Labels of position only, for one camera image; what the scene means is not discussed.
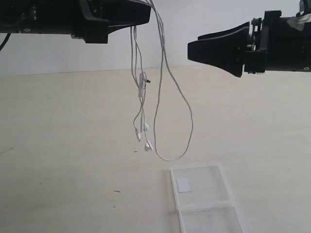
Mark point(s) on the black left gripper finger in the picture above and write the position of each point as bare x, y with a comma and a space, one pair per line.
102, 17

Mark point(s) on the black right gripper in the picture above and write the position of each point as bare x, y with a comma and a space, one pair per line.
281, 44

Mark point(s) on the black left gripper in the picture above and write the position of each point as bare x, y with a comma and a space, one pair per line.
76, 18

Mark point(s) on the white wired earphones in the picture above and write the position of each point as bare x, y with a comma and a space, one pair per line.
140, 79

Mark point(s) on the clear plastic storage box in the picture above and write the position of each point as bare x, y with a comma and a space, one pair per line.
204, 199

